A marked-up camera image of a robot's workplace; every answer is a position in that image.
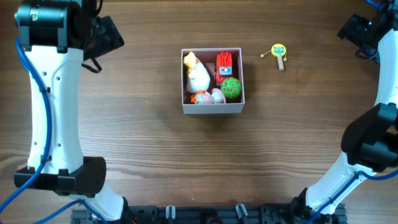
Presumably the yellow wooden rattle drum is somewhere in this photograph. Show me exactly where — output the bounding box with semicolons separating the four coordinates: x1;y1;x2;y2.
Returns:
260;44;287;71

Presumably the red toy fire truck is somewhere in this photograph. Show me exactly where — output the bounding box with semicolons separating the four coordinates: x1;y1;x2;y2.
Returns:
215;52;233;86

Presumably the white plush duck yellow hair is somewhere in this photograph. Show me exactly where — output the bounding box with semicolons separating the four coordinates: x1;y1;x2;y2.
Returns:
183;52;210;103

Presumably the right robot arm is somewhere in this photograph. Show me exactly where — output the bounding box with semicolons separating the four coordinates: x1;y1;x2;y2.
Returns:
286;0;397;223

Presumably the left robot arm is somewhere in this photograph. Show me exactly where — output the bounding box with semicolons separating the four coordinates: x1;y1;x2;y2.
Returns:
14;0;133;223

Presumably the small duck with pink hat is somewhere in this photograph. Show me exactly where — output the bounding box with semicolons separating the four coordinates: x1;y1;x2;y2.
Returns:
191;88;226;105

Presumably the green number ball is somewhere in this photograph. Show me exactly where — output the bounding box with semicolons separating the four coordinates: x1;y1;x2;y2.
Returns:
220;77;242;99

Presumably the white box pink interior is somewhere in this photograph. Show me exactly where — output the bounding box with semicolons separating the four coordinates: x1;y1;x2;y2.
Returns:
181;48;245;114

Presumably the blue left cable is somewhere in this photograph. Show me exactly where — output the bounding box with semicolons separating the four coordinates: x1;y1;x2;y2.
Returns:
0;37;108;224

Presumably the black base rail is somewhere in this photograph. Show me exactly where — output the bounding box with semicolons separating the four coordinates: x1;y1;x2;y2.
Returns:
70;203;348;224

